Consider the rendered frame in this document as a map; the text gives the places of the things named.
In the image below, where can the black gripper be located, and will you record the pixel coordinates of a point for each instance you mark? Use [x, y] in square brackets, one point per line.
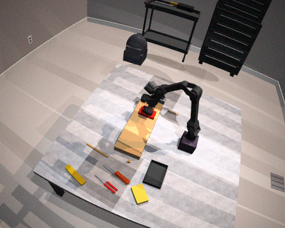
[149, 110]

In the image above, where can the brown panel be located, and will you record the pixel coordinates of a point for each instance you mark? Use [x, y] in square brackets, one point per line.
[136, 133]

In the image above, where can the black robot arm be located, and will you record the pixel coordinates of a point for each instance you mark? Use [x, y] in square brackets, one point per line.
[194, 95]

